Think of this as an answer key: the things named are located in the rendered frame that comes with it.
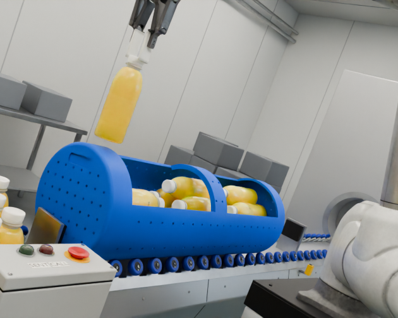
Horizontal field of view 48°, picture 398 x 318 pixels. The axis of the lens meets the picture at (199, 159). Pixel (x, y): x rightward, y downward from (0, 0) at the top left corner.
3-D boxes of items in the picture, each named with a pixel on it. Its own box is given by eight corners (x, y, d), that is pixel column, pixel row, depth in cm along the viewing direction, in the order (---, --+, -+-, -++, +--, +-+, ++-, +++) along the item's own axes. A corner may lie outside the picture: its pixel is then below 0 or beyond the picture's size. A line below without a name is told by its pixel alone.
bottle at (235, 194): (259, 190, 170) (233, 186, 155) (254, 209, 170) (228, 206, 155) (244, 187, 174) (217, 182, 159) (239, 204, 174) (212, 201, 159)
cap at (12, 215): (25, 223, 84) (28, 214, 84) (16, 228, 80) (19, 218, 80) (5, 215, 84) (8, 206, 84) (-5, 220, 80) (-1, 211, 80)
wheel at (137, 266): (143, 257, 119) (138, 258, 120) (131, 257, 115) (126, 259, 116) (145, 274, 117) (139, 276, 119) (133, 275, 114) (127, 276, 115)
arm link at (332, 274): (372, 291, 116) (403, 211, 115) (398, 318, 98) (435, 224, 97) (312, 268, 117) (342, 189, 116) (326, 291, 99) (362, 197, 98)
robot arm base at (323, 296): (391, 323, 114) (398, 303, 114) (369, 337, 96) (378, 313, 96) (325, 289, 125) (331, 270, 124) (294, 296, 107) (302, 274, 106)
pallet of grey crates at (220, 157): (253, 260, 534) (290, 167, 523) (211, 260, 474) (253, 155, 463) (186, 218, 612) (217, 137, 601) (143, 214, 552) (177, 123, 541)
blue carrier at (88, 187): (275, 263, 168) (294, 189, 167) (93, 280, 98) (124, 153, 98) (214, 240, 185) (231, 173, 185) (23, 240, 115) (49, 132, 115)
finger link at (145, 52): (155, 35, 107) (156, 36, 107) (145, 64, 108) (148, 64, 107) (146, 30, 105) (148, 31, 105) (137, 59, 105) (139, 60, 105)
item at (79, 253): (91, 261, 75) (94, 255, 75) (74, 262, 72) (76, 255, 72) (79, 251, 77) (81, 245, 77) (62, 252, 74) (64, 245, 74)
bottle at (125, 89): (125, 145, 108) (151, 71, 106) (97, 136, 104) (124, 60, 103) (117, 139, 114) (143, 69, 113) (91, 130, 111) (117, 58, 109)
